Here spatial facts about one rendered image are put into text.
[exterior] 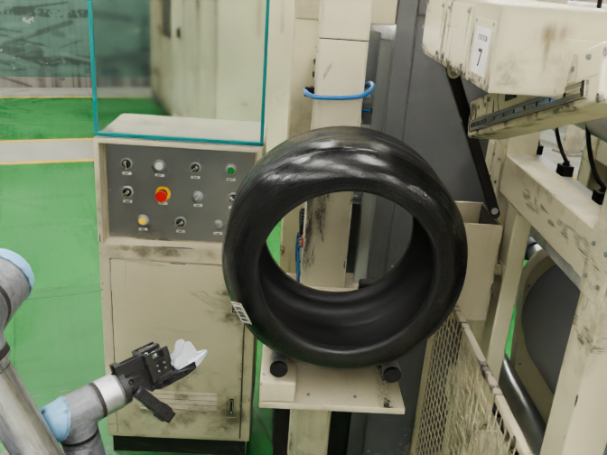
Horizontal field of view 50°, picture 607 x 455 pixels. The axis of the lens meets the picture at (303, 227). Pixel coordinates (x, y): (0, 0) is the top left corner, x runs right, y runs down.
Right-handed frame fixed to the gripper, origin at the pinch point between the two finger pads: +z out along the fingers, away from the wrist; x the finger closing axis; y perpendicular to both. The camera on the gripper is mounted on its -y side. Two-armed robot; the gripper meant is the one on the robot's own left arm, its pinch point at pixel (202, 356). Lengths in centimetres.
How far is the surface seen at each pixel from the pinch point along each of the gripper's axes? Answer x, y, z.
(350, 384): -0.8, -25.8, 37.6
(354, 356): -14.4, -12.1, 30.5
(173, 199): 73, 28, 41
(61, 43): 824, 213, 314
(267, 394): 4.0, -18.3, 15.5
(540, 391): 0, -70, 119
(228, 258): -1.5, 18.8, 12.4
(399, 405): -14, -31, 41
